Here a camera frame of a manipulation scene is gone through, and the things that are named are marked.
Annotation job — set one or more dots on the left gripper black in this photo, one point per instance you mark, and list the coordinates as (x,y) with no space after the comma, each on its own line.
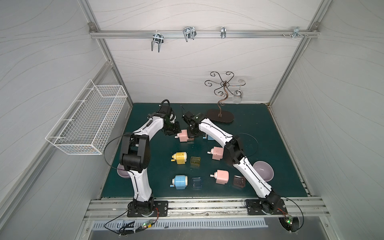
(172,128)

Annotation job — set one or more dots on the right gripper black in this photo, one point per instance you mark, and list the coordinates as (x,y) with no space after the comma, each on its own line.
(193,131)

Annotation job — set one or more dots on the pink sharpener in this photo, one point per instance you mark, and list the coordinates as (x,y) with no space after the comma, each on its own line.
(182,136)
(217,153)
(221,177)

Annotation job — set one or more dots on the yellow pencil sharpener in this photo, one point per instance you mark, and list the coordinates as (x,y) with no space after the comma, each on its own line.
(180,158)

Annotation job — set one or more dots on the clear yellow tray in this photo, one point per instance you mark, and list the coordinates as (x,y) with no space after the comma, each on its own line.
(195,162)

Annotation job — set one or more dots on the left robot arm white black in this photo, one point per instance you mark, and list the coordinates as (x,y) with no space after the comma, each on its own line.
(135,154)

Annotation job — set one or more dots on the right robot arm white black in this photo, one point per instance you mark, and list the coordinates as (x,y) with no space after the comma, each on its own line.
(234,154)

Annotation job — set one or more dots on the blue sharpener back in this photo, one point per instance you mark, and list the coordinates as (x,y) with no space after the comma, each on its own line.
(209,138)

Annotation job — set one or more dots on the blue sharpener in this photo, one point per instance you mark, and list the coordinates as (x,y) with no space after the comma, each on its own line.
(209,138)
(179,182)

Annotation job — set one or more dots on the blue sharpener front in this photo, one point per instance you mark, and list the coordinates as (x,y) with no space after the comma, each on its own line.
(179,182)

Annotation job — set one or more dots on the clear blue tray front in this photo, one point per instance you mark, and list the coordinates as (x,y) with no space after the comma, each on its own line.
(197,182)

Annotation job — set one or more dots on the pink sharpener front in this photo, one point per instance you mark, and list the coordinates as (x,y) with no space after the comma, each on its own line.
(221,177)

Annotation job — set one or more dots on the clear dark red tray front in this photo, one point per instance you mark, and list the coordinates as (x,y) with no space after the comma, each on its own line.
(239,182)

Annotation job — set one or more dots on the brown scroll metal stand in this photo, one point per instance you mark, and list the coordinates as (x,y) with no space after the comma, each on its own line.
(223,92)

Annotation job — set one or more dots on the dark green table mat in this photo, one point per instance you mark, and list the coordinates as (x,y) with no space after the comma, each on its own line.
(262,142)

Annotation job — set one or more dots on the clear wine glass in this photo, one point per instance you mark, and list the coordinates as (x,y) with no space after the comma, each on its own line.
(238,94)

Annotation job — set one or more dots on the purple bowl left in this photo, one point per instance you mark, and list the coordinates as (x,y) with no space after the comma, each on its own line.
(122,172)

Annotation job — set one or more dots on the purple bowl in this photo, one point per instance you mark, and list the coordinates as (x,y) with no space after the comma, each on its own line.
(265,170)
(122,172)

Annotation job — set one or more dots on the purple bowl right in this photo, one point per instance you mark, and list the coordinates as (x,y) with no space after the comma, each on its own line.
(265,170)

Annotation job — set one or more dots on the metal hook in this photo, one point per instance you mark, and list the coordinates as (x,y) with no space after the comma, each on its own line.
(223,32)
(296,34)
(157,40)
(189,33)

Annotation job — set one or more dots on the metal hook right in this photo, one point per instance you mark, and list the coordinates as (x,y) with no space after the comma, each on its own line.
(296,34)

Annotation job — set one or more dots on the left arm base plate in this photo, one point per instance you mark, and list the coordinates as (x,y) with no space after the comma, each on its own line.
(159,208)

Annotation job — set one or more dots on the white wire basket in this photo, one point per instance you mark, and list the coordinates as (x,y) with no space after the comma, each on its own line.
(86,125)

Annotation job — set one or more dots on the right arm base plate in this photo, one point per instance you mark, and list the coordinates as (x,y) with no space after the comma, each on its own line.
(259,207)

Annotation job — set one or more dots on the aluminium crossbar rail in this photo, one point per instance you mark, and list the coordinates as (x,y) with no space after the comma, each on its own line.
(201,34)

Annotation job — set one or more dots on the aluminium front rail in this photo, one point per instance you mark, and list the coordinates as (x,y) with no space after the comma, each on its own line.
(183,208)

